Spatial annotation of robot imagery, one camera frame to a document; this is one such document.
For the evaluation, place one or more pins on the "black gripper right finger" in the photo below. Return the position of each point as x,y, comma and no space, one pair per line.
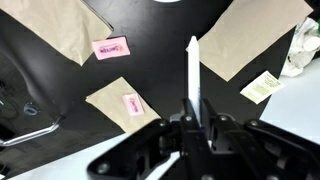
253,150

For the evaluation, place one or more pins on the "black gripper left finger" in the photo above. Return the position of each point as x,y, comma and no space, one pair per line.
160,150

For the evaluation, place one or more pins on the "white pen blue cap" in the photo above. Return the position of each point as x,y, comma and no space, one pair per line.
193,73

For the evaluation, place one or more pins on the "pink sugar packet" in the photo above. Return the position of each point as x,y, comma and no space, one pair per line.
111,48
133,104

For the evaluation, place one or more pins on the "small brown paper napkin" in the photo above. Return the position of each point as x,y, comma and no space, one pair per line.
113,106

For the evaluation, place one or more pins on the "large brown paper napkin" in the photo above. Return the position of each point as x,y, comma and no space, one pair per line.
250,36

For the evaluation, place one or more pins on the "crumpled white cloth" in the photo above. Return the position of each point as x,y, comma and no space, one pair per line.
305,46

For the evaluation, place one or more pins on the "red mug white inside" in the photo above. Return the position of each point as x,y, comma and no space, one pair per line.
166,0

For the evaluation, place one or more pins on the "chrome tube frame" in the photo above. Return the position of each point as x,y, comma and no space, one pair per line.
30,135

